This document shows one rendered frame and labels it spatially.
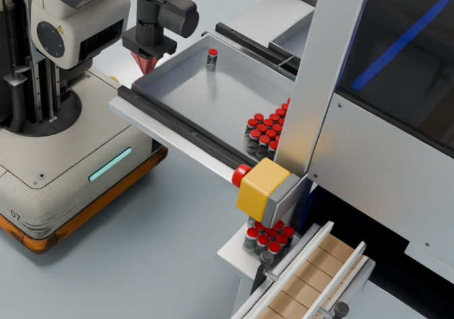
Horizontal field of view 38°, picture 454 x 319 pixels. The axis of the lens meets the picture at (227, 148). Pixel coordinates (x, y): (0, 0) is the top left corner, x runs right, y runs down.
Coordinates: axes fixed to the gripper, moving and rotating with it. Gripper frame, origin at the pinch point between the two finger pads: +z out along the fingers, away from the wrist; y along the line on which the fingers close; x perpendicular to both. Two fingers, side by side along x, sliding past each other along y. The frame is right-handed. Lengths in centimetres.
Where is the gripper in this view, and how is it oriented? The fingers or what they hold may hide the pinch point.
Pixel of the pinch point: (147, 73)
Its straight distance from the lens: 143.5
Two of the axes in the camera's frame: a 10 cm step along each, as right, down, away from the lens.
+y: 8.0, 4.9, -3.6
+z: -1.3, 7.1, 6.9
